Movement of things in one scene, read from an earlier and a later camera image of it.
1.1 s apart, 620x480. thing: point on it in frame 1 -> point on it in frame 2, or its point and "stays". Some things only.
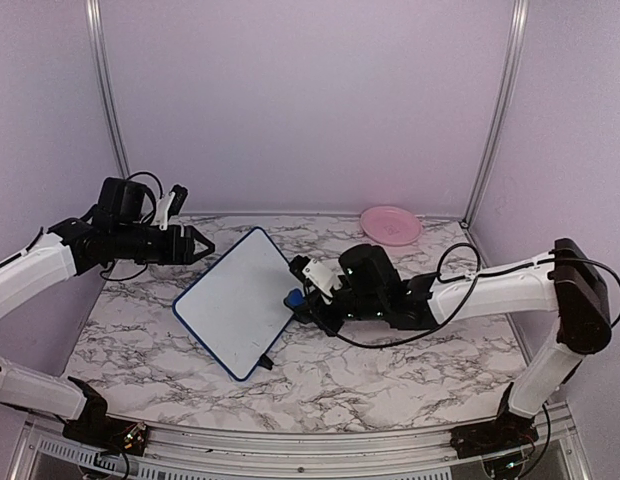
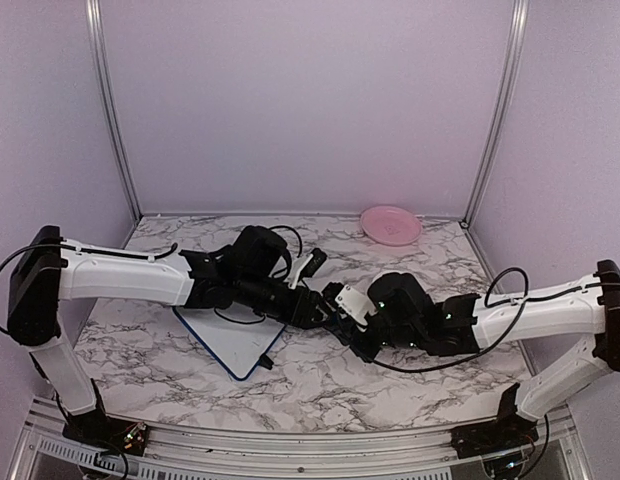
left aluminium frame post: [95, 27] stays
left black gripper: [184, 256] -> [305, 318]
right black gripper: [321, 316] -> [366, 351]
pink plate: [391, 226] stays
